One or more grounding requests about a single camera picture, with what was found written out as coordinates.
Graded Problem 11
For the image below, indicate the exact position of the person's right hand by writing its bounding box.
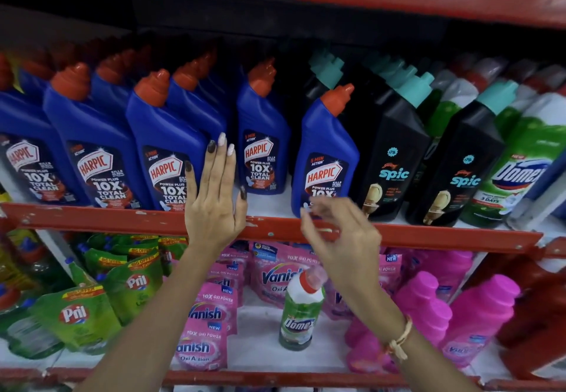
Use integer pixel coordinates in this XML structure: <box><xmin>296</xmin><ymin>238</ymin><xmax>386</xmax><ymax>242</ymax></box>
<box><xmin>300</xmin><ymin>196</ymin><xmax>391</xmax><ymax>314</ymax></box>

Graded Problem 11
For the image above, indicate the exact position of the small green red-capped cleaner bottle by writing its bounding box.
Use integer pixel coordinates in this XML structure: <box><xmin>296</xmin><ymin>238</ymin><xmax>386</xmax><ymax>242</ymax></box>
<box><xmin>279</xmin><ymin>268</ymin><xmax>329</xmax><ymax>352</ymax></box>

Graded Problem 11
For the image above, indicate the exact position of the person's left hand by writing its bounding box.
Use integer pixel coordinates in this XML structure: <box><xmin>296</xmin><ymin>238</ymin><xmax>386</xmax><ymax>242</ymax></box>
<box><xmin>183</xmin><ymin>132</ymin><xmax>248</xmax><ymax>261</ymax></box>

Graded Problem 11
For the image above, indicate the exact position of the person's right forearm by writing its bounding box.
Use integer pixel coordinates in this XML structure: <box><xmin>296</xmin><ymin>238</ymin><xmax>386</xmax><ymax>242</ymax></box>
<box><xmin>349</xmin><ymin>286</ymin><xmax>480</xmax><ymax>392</ymax></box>

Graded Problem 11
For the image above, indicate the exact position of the red plastic bottle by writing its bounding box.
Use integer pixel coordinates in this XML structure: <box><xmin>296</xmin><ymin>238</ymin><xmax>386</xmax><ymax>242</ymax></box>
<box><xmin>502</xmin><ymin>317</ymin><xmax>566</xmax><ymax>381</ymax></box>
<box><xmin>495</xmin><ymin>268</ymin><xmax>566</xmax><ymax>348</ymax></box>

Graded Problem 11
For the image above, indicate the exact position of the row of black teal-capped bottles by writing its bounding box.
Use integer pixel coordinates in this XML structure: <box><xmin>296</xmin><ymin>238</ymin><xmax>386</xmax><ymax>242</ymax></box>
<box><xmin>305</xmin><ymin>49</ymin><xmax>520</xmax><ymax>227</ymax></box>

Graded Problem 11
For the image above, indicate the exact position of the pink plastic bottle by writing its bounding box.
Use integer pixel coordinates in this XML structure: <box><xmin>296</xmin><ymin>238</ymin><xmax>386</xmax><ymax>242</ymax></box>
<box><xmin>394</xmin><ymin>271</ymin><xmax>453</xmax><ymax>348</ymax></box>
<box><xmin>345</xmin><ymin>317</ymin><xmax>399</xmax><ymax>372</ymax></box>
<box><xmin>416</xmin><ymin>250</ymin><xmax>474</xmax><ymax>299</ymax></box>
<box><xmin>440</xmin><ymin>274</ymin><xmax>521</xmax><ymax>368</ymax></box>

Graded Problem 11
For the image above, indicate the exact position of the row of green white bottles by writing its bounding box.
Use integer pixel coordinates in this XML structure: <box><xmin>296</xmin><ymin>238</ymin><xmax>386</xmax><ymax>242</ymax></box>
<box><xmin>418</xmin><ymin>53</ymin><xmax>566</xmax><ymax>229</ymax></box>

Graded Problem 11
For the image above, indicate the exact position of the stack of pink pouches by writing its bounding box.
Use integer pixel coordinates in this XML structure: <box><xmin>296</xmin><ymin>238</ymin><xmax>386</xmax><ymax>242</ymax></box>
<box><xmin>170</xmin><ymin>241</ymin><xmax>403</xmax><ymax>372</ymax></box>

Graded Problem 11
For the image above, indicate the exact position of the pile of green pouches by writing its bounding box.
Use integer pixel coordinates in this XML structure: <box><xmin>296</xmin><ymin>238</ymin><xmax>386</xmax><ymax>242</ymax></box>
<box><xmin>0</xmin><ymin>233</ymin><xmax>188</xmax><ymax>359</ymax></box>

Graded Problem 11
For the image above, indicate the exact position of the white blue bottle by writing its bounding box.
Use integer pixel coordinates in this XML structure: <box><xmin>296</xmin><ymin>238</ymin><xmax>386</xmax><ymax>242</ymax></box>
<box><xmin>506</xmin><ymin>149</ymin><xmax>566</xmax><ymax>231</ymax></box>

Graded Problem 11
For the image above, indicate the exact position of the row of blue cleaner bottles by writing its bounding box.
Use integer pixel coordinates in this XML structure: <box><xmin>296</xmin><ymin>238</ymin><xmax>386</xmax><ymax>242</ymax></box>
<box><xmin>0</xmin><ymin>38</ymin><xmax>361</xmax><ymax>218</ymax></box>

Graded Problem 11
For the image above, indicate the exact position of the yellow dishwash bottle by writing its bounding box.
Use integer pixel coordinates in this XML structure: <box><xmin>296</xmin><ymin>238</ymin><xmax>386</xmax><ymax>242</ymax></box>
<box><xmin>0</xmin><ymin>228</ymin><xmax>45</xmax><ymax>293</ymax></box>

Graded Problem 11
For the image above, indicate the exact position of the beige cord bracelet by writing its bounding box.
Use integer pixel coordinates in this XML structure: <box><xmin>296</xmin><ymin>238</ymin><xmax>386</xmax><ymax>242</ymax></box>
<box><xmin>386</xmin><ymin>314</ymin><xmax>414</xmax><ymax>361</ymax></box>

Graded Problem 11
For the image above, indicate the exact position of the person's left forearm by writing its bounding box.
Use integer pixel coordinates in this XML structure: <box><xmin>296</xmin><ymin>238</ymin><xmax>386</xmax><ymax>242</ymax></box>
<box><xmin>75</xmin><ymin>246</ymin><xmax>235</xmax><ymax>392</ymax></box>

